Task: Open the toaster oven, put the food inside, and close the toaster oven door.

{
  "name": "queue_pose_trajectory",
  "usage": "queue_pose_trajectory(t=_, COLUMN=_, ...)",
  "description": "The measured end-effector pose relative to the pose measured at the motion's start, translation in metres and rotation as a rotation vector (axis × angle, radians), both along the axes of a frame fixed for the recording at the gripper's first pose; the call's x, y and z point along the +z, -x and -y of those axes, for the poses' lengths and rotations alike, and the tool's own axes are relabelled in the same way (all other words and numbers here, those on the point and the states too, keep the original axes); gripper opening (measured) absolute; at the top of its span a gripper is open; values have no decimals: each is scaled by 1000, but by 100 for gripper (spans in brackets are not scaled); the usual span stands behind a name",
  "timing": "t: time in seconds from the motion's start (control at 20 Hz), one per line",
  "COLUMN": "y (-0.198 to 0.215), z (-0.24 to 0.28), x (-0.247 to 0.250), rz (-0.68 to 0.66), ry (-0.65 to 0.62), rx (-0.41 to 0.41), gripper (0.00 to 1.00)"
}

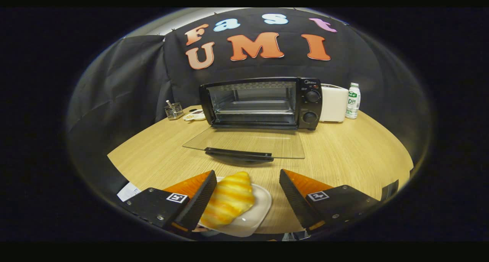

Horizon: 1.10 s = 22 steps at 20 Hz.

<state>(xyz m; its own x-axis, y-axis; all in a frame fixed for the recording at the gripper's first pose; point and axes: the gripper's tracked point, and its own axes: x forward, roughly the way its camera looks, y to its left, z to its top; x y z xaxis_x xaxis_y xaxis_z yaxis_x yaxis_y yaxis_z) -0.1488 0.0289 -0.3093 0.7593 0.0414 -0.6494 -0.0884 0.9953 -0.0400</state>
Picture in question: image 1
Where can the white drink bottle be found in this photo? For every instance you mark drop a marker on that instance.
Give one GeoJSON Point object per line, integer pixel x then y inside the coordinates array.
{"type": "Point", "coordinates": [352, 101]}

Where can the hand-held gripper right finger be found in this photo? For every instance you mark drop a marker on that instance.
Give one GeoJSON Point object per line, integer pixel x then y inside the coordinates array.
{"type": "Point", "coordinates": [296, 205]}

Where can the golden croissant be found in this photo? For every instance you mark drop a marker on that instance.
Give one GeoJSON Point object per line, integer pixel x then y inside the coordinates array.
{"type": "Point", "coordinates": [229, 198]}

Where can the small white snack dish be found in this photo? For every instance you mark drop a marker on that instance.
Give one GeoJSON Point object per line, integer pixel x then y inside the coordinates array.
{"type": "Point", "coordinates": [193, 116]}

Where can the white paper sheet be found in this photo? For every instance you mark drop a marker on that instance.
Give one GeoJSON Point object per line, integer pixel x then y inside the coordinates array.
{"type": "Point", "coordinates": [128, 192]}

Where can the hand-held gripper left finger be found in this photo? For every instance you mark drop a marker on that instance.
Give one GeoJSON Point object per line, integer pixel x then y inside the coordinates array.
{"type": "Point", "coordinates": [199, 205]}

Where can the white plate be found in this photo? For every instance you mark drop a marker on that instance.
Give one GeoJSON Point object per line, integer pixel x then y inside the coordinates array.
{"type": "Point", "coordinates": [256, 213]}

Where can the black toaster oven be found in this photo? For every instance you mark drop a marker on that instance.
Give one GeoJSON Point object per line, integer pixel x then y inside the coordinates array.
{"type": "Point", "coordinates": [310, 106]}

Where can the white bread toaster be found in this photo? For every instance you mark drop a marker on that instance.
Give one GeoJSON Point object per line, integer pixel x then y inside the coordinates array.
{"type": "Point", "coordinates": [333, 103]}

